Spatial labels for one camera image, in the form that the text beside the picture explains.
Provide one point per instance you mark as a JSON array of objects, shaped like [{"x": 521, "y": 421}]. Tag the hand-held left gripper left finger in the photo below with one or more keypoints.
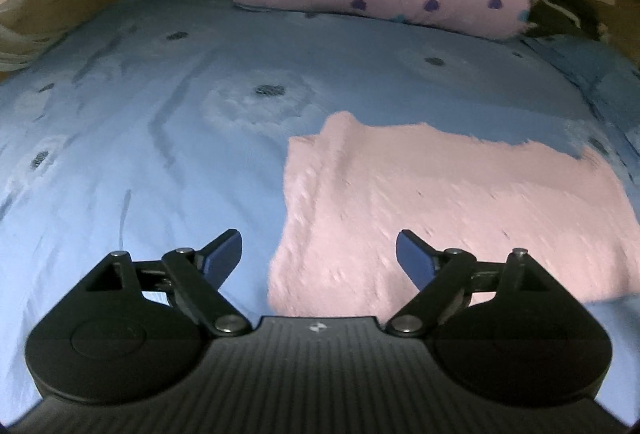
[{"x": 222, "y": 256}]

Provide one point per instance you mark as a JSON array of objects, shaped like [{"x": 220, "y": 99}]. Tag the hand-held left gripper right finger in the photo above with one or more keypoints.
[{"x": 415, "y": 256}]

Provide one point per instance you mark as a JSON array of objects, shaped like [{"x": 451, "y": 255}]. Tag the blue bed sheet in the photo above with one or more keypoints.
[{"x": 150, "y": 123}]

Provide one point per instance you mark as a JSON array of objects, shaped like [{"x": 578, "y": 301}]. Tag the dark cloth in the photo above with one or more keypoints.
[{"x": 562, "y": 11}]

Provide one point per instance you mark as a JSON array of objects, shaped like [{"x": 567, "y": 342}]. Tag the pink fleece garment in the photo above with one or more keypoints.
[{"x": 425, "y": 204}]

